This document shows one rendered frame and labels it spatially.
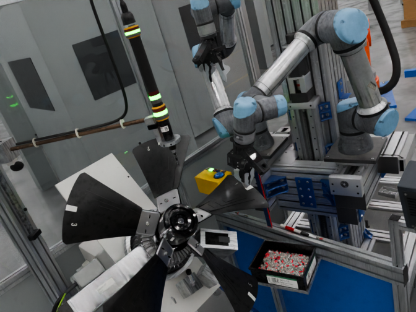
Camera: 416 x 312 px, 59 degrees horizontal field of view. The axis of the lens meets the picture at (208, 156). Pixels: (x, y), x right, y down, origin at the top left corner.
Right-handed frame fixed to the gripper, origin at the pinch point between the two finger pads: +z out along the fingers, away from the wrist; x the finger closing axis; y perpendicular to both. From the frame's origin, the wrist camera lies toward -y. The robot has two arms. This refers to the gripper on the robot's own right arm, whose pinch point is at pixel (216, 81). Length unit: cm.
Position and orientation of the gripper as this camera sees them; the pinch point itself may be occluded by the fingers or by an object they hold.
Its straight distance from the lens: 168.3
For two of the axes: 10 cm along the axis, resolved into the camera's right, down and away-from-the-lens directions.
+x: -6.9, -1.1, 7.2
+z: 2.7, 8.8, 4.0
